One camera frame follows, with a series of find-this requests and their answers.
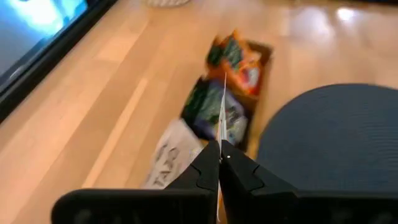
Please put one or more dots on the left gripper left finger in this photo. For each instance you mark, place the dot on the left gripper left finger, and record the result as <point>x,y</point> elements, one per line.
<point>186,202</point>

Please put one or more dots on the white and orange Tazo packet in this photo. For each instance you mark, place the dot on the white and orange Tazo packet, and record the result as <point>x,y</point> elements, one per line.
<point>174,149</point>
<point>222,124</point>

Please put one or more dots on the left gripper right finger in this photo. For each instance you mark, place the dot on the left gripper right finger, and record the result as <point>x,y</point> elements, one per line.
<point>264,205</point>

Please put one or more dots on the wooden three-compartment tray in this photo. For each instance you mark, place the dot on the wooden three-compartment tray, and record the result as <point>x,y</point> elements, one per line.
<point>264,54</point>

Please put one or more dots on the succulent in white patterned pot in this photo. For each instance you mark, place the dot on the succulent in white patterned pot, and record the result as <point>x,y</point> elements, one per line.
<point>168,2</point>

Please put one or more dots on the red and orange tea packet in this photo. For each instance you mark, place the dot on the red and orange tea packet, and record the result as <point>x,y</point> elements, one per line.
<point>242,71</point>

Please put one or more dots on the round dark woven placemat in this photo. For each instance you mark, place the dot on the round dark woven placemat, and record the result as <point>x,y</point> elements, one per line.
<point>326,140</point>

